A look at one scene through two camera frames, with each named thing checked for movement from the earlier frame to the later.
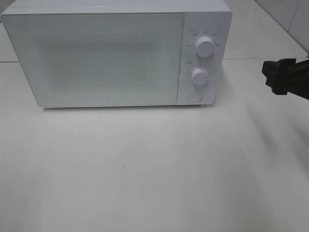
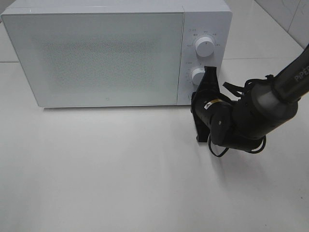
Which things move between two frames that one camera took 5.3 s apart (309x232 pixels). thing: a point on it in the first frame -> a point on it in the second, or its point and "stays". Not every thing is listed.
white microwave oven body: [90, 53] stays
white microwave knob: [200, 76] stays
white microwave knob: [204, 46] stays
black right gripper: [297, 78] -> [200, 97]
